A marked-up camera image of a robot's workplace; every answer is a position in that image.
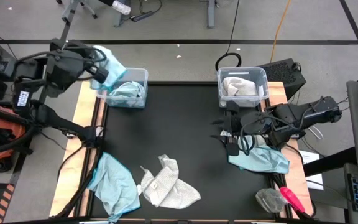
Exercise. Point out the person's leg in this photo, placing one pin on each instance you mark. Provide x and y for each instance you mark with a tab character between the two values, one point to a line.
106	2

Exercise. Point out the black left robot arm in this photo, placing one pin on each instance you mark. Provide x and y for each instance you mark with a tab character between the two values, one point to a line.
57	121

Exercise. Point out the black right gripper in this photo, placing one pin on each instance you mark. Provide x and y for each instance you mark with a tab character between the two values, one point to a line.
235	127

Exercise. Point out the light blue microfiber towel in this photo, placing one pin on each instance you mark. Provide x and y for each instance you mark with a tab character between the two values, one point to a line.
115	70
126	93
259	158
113	183

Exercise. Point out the grey desk leg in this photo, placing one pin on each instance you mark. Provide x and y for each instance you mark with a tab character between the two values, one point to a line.
211	15

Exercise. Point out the black aluminium frame strut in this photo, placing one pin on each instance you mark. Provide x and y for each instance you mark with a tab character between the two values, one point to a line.
273	179
79	183

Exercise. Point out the person's shoe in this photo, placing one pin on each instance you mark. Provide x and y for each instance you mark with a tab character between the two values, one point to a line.
121	7

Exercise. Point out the clear plastic storage bin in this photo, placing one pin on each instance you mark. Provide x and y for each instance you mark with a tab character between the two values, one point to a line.
140	73
225	72

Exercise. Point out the black desk beam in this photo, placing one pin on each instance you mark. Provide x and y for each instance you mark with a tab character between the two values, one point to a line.
328	161

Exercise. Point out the grey chair base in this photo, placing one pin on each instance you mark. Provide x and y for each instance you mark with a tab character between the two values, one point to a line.
70	9

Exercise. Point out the white paper sheet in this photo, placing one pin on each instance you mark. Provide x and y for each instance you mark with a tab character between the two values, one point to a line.
314	185

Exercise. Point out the wooden table side board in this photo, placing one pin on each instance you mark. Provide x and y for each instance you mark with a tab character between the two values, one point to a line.
85	102
277	91

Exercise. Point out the black power strip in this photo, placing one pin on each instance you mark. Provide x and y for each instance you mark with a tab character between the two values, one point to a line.
141	16

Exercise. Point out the black table frame rail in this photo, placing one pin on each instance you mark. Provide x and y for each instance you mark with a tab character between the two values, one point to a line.
182	83

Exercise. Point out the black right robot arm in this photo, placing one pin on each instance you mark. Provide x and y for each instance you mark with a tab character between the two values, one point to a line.
306	112

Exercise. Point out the small white fabric label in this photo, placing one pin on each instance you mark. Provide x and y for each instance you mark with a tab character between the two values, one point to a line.
139	189

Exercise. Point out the grey desk foot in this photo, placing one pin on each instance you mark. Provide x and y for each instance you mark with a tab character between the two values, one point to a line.
121	19

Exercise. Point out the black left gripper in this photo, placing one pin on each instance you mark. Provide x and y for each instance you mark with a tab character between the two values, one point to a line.
95	67

